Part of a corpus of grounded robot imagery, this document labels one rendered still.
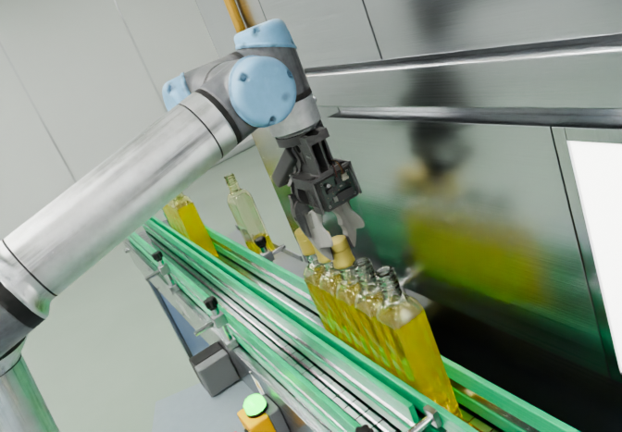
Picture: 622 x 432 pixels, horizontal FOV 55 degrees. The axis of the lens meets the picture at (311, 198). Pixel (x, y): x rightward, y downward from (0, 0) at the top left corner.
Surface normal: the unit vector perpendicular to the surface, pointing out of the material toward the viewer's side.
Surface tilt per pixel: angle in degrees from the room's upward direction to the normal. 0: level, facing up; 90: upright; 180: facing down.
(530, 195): 90
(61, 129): 90
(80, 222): 73
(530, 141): 90
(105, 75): 90
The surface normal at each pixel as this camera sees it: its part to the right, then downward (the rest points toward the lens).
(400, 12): -0.81, 0.46
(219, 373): 0.48, 0.14
